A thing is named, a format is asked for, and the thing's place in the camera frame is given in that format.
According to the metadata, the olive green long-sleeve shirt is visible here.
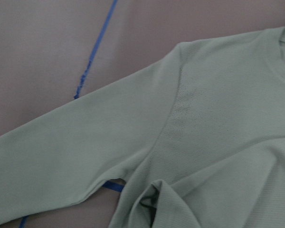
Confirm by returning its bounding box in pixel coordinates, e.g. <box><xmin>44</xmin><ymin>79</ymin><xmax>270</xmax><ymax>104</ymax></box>
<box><xmin>0</xmin><ymin>27</ymin><xmax>285</xmax><ymax>228</ymax></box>

